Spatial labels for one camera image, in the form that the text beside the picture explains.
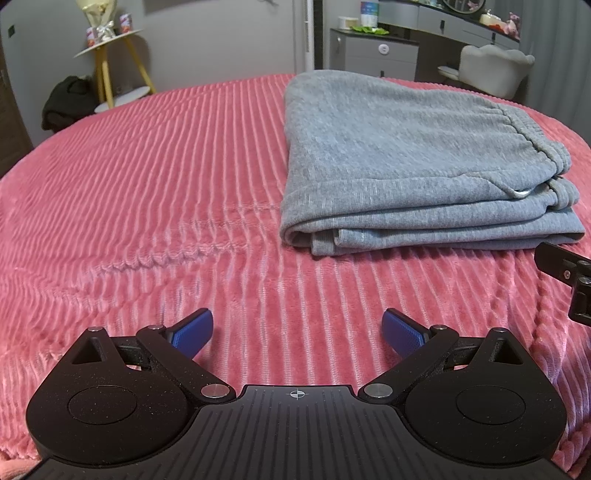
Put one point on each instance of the green cloth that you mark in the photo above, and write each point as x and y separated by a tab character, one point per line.
369	30

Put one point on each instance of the grey pants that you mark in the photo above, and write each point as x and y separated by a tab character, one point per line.
392	161

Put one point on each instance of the white round container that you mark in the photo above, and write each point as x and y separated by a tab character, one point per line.
347	21

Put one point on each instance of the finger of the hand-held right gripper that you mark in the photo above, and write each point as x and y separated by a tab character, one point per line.
556	261

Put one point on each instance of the round mirror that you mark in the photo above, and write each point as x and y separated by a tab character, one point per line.
461	4

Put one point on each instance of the wrapped flower bouquet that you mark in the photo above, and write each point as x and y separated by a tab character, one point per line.
99	16

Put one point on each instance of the white shell-back chair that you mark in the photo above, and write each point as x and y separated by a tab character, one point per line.
494	69

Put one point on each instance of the grey curtain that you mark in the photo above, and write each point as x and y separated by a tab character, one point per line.
558	55

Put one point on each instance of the yellow-legged side table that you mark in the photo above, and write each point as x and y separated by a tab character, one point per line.
117	50

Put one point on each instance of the white standing pole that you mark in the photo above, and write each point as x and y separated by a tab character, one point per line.
308	34

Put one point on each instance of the blue and white box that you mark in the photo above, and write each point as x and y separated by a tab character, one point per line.
369	12

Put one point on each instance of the grey drawer cabinet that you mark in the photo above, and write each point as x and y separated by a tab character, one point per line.
374	53

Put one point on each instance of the pink ribbed blanket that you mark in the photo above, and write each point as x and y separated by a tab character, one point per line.
152	207

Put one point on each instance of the grey vanity desk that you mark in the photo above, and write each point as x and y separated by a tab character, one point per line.
461	25

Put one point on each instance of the red and white can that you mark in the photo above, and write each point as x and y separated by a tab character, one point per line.
92	36
125	22

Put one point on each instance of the pink plush toy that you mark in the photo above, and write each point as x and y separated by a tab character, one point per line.
512	24

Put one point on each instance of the black bag on floor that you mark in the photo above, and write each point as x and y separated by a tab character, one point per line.
64	101

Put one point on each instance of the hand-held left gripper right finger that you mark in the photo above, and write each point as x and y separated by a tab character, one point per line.
400	332

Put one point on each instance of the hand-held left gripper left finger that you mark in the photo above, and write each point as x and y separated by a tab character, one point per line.
194	331

